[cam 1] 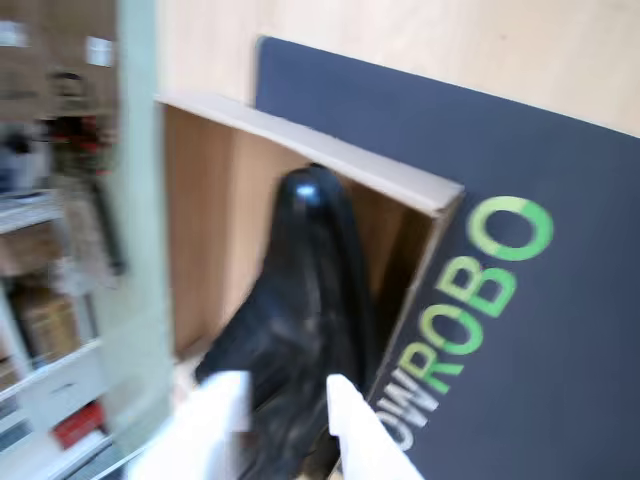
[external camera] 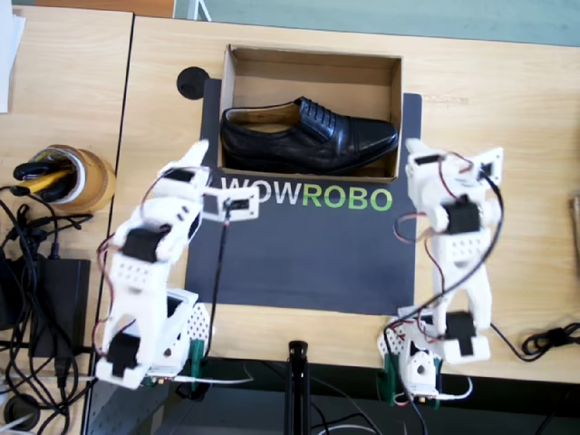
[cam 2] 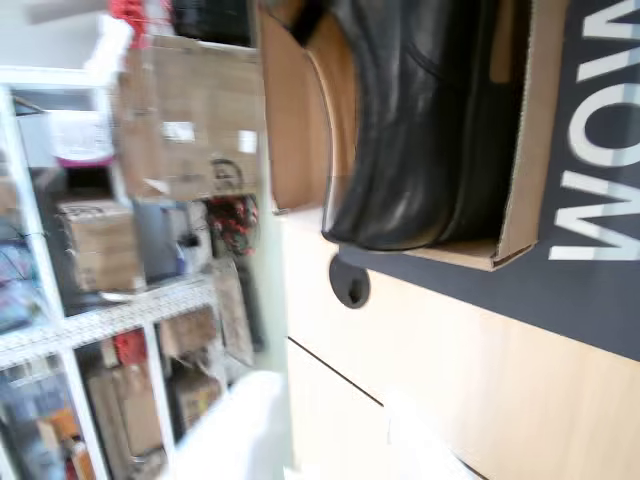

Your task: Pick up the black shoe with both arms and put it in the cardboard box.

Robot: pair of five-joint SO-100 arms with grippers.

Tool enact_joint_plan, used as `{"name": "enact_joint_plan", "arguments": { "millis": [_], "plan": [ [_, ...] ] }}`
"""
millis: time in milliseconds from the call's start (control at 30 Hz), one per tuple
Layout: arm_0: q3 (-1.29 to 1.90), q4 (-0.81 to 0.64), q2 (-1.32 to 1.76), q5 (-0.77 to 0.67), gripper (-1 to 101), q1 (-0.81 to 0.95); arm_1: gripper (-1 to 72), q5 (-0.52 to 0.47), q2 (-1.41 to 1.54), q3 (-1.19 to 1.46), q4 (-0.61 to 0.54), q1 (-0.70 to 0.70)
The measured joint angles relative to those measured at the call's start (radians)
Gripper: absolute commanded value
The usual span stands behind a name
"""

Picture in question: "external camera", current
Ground black leather dress shoe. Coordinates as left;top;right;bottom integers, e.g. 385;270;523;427
219;95;401;177

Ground open cardboard box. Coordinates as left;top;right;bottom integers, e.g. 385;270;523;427
216;43;404;183

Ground black round desk grommet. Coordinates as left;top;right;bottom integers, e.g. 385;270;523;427
175;65;210;100

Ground brown packing tape roll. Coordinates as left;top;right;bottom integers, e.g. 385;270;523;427
34;143;117;215

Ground white tape roll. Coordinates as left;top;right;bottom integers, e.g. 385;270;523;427
44;151;90;205

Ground black mat with WOWROBO print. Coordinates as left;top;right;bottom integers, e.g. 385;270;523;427
184;77;425;317

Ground green table clamp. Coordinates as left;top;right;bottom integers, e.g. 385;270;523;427
188;339;210;402
379;355;404;404

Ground large black power adapter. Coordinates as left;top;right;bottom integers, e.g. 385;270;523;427
27;258;92;359

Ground small black power adapter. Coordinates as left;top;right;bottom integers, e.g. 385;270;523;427
0;257;19;332

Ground white paper stack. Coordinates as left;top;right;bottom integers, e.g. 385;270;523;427
0;4;27;114

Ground black round floor socket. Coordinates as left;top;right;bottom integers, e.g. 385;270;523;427
0;393;42;431

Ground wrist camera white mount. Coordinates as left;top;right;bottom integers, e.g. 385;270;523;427
201;185;260;223
470;146;506;186

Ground black camera cable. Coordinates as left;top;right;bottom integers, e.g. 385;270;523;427
382;171;507;435
206;210;230;363

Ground white perforated base plate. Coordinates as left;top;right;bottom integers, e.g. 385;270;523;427
183;301;217;354
378;312;436;359

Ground black power adapter with cables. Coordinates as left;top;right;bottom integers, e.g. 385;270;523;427
0;183;94;418

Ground black adapter plug cable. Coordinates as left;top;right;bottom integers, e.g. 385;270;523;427
47;212;63;262

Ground yellow handled pliers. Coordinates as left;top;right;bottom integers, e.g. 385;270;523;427
11;168;76;200

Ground black handled scissors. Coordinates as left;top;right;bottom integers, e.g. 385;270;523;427
11;158;51;180

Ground thin white cable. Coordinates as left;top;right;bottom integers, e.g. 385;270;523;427
176;373;255;387

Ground coiled black cable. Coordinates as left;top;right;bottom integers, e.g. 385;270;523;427
488;316;580;363

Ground black camera stand pole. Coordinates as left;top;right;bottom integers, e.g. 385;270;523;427
285;339;314;435

